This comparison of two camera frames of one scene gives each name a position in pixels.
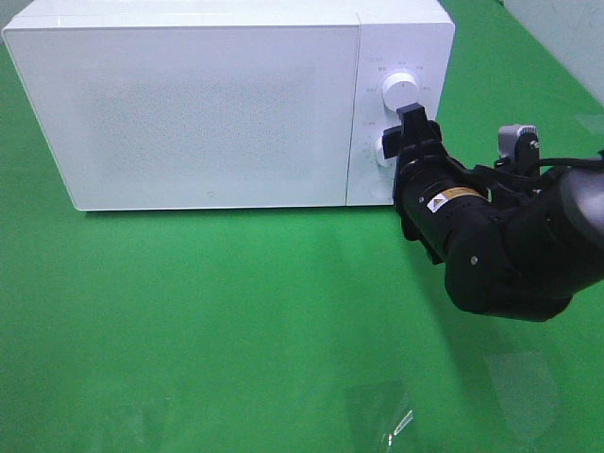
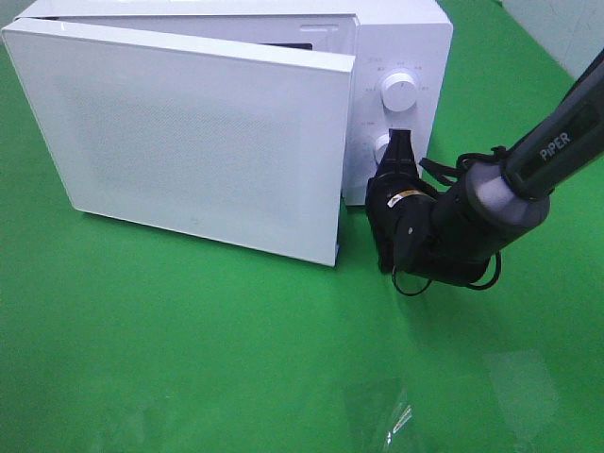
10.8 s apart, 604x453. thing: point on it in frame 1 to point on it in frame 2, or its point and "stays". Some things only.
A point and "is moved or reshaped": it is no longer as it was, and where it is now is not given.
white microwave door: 159,117 is moved or reshaped
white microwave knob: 388,162 stays
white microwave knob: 400,90 stays
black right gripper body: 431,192 to 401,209
